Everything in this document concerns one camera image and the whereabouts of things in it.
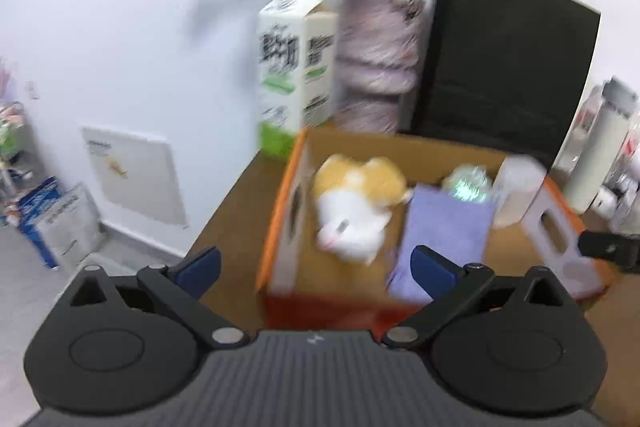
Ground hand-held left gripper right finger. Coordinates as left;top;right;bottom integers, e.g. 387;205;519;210
382;244;583;350

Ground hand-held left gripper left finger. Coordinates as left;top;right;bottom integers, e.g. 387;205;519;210
62;247;251;350

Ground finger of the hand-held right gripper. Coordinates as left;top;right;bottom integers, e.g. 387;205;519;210
579;231;640;271

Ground yellow and white plush toy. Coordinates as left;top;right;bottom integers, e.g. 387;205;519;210
312;154;413;265

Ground orange and white cardboard box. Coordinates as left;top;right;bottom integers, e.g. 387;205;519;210
256;127;618;343

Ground purple cloth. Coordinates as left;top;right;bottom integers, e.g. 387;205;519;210
387;184;497;305

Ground blurred white containers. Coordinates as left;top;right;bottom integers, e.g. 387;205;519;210
600;117;640;237

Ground green glittery ball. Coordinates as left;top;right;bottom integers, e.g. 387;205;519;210
442;164;493;202

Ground white thermos bottle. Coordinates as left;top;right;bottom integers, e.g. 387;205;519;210
564;77;640;215

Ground grey and white bag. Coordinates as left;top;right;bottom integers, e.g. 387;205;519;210
37;182;106;263

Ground white and green milk carton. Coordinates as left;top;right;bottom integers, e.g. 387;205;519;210
256;0;338;158

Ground pink textured vase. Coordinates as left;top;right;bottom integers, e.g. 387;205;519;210
334;0;426;135

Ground black paper bag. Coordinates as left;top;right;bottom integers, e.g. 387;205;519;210
410;0;602;170

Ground white wall panel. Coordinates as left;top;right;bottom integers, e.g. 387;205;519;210
80;124;188;228

